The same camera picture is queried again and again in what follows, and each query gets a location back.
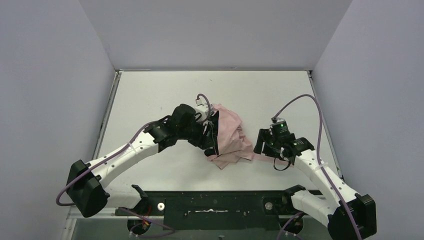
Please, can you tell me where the pink and black umbrella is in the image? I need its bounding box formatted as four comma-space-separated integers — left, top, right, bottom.
207, 104, 274, 170

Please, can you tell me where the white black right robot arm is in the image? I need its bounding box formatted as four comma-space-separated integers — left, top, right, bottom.
253, 120, 377, 240

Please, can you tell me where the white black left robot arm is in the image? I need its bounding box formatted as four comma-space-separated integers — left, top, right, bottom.
65, 103, 220, 218

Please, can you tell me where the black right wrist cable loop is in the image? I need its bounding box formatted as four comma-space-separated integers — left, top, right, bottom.
273, 155, 292, 172

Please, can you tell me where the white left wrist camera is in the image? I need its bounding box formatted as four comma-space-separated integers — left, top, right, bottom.
193, 103, 214, 122

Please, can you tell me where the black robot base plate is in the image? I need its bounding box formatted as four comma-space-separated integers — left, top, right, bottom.
115, 185, 304, 237

